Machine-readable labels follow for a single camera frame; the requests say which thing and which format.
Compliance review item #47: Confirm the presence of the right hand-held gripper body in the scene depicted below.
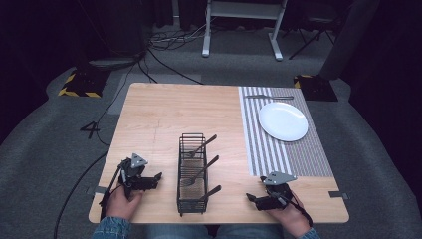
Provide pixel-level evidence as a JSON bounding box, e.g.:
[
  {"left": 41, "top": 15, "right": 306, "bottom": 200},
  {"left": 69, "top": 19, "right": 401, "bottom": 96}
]
[{"left": 260, "top": 170, "right": 299, "bottom": 211}]

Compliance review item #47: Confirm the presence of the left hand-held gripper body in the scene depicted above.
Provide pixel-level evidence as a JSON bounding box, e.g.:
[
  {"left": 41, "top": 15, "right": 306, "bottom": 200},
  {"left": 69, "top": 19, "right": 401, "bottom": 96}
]
[{"left": 116, "top": 152, "right": 154, "bottom": 201}]

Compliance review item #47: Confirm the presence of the person's right hand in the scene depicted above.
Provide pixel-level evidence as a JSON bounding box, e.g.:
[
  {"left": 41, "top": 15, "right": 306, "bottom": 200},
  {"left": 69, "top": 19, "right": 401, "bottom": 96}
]
[{"left": 264, "top": 191, "right": 314, "bottom": 239}]

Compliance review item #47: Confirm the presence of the person's left hand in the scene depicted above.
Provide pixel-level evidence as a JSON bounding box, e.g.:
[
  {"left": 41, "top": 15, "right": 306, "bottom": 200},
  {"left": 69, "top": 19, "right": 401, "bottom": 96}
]
[{"left": 105, "top": 184, "right": 145, "bottom": 222}]

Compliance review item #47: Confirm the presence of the grey tape strip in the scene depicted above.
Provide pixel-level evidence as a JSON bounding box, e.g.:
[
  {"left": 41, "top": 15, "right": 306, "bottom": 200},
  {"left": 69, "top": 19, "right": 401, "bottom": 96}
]
[
  {"left": 328, "top": 190, "right": 350, "bottom": 200},
  {"left": 86, "top": 185, "right": 109, "bottom": 196}
]

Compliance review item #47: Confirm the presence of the grey striped placemat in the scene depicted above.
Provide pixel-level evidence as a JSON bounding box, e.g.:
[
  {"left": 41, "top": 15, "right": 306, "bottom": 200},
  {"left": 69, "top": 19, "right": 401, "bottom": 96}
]
[{"left": 238, "top": 86, "right": 334, "bottom": 178}]

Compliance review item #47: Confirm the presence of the white round plate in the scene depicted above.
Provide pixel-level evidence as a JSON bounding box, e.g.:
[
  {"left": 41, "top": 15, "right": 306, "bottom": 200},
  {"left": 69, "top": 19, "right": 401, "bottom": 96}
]
[{"left": 258, "top": 101, "right": 310, "bottom": 143}]

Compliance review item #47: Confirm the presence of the metal knife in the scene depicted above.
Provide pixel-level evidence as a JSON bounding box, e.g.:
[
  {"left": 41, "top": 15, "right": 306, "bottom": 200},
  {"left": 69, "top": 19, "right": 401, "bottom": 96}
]
[{"left": 244, "top": 94, "right": 295, "bottom": 101}]

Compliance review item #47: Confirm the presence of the black yellow striped stand base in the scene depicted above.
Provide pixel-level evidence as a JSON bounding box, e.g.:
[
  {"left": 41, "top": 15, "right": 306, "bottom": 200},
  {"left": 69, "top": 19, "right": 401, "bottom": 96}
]
[
  {"left": 57, "top": 67, "right": 111, "bottom": 100},
  {"left": 293, "top": 74, "right": 339, "bottom": 103}
]

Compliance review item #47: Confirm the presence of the black tripod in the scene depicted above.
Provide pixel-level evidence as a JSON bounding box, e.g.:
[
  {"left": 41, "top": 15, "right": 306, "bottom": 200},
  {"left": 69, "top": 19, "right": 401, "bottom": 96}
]
[{"left": 288, "top": 13, "right": 336, "bottom": 62}]

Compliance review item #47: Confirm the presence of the right hand-held gripper cable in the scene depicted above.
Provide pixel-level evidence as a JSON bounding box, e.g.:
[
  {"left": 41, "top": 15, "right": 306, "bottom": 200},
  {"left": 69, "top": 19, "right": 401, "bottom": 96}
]
[{"left": 280, "top": 190, "right": 315, "bottom": 229}]

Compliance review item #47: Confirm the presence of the hand-held gripper cable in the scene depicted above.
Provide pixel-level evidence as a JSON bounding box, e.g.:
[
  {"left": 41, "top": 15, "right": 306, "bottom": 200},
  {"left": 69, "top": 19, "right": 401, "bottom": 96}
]
[
  {"left": 53, "top": 150, "right": 124, "bottom": 239},
  {"left": 280, "top": 190, "right": 315, "bottom": 229}
]

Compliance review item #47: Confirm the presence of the black wire cutlery basket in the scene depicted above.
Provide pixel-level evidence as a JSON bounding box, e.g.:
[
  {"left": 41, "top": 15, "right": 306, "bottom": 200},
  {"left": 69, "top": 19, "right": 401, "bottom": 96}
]
[{"left": 176, "top": 132, "right": 209, "bottom": 217}]

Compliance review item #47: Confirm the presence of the black handled utensil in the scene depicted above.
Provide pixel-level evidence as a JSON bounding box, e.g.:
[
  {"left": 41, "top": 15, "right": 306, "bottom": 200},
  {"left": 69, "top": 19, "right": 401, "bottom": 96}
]
[{"left": 198, "top": 184, "right": 223, "bottom": 202}]

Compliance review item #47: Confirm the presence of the metal spoon black handle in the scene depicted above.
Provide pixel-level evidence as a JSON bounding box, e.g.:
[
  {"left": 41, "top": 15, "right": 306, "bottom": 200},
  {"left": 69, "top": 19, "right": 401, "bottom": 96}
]
[{"left": 180, "top": 154, "right": 221, "bottom": 187}]

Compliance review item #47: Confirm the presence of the metal fork black handle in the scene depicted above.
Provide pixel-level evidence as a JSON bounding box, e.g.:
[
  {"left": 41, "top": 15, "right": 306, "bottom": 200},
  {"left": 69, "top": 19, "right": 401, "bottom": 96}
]
[{"left": 188, "top": 133, "right": 219, "bottom": 159}]

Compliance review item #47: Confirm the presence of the left hand-held gripper cable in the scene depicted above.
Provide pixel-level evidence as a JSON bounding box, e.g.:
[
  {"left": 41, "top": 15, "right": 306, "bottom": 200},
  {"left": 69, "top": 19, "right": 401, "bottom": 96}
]
[{"left": 53, "top": 150, "right": 124, "bottom": 239}]

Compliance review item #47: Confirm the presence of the bundle of floor cables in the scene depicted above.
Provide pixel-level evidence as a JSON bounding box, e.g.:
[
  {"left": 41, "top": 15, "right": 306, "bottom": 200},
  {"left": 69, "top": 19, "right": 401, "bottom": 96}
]
[{"left": 96, "top": 16, "right": 220, "bottom": 147}]

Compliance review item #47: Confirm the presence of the dark grey post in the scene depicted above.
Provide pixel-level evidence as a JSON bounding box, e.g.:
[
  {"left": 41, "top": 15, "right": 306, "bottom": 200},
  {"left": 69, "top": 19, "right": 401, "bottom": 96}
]
[{"left": 318, "top": 0, "right": 382, "bottom": 82}]

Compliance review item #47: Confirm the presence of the white metal table frame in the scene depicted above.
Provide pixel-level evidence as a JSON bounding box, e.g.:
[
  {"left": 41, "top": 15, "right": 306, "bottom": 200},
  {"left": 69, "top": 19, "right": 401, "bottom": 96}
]
[{"left": 201, "top": 0, "right": 289, "bottom": 62}]

